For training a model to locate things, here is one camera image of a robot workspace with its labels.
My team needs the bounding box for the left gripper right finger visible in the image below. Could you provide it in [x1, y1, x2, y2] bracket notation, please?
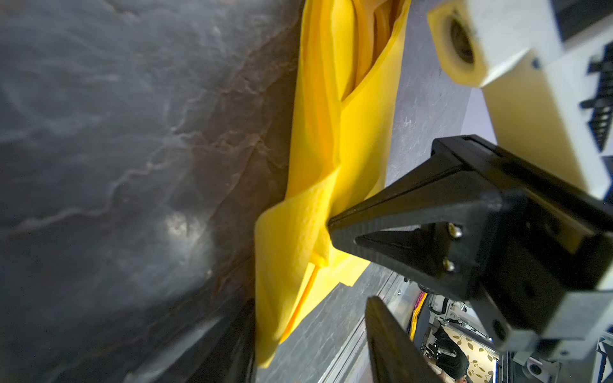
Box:
[365, 296, 442, 383]

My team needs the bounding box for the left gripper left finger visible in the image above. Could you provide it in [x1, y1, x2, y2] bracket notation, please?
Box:
[124, 299, 256, 382]

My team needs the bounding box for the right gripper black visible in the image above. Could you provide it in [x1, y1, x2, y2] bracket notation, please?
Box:
[328, 136, 612, 359]

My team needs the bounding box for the yellow paper napkin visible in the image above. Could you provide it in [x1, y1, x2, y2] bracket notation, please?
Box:
[255, 1, 410, 368]

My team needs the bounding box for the orange plastic fork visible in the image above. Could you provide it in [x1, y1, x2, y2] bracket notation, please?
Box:
[375, 0, 402, 57]

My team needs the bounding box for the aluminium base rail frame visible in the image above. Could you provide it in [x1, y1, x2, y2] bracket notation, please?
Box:
[318, 273, 421, 382]

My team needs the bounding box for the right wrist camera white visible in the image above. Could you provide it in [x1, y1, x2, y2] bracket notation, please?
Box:
[427, 1, 612, 199]

